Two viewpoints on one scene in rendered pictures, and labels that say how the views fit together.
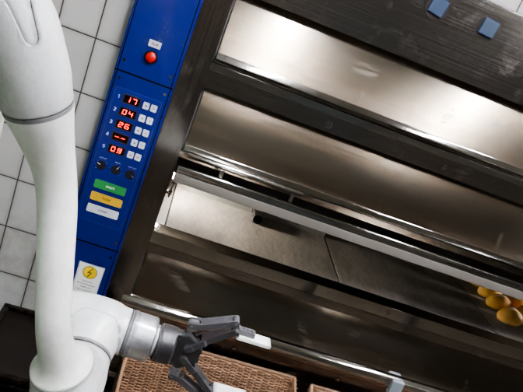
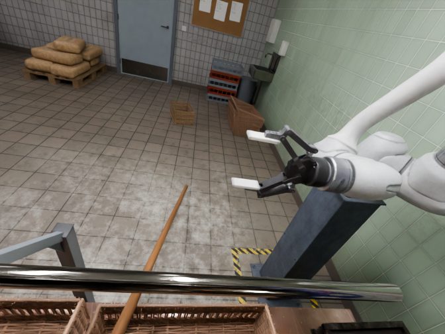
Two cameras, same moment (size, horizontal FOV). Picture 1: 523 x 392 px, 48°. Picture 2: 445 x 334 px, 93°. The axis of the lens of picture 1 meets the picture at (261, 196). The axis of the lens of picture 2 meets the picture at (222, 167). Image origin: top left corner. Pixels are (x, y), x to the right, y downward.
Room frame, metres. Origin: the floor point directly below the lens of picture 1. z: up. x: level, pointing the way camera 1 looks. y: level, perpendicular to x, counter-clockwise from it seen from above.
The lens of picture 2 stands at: (1.42, -0.18, 1.51)
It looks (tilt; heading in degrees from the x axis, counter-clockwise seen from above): 35 degrees down; 177
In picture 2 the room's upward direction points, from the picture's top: 16 degrees clockwise
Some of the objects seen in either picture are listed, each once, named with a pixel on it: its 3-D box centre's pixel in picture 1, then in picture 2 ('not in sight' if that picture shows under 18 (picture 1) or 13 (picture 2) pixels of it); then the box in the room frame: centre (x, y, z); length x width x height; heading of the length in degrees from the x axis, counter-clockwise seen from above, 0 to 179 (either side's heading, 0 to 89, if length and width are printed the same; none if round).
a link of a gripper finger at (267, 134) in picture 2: (243, 327); (277, 132); (1.00, -0.07, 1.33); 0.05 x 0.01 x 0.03; 100
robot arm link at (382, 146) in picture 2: not in sight; (376, 158); (0.60, 0.48, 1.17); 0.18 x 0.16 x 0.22; 49
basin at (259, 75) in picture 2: not in sight; (259, 79); (-2.76, 0.23, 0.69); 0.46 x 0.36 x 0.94; 10
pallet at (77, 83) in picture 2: not in sight; (70, 70); (-2.42, -3.13, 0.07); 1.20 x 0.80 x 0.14; 10
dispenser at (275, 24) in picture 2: not in sight; (273, 31); (-3.27, 0.27, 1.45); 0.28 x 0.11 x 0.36; 10
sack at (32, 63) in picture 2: not in sight; (46, 62); (-2.09, -3.27, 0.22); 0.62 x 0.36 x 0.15; 15
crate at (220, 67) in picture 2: not in sight; (226, 67); (-3.18, -0.41, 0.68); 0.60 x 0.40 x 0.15; 100
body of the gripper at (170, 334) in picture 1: (177, 347); (304, 170); (0.98, 0.04, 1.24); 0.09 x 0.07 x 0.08; 100
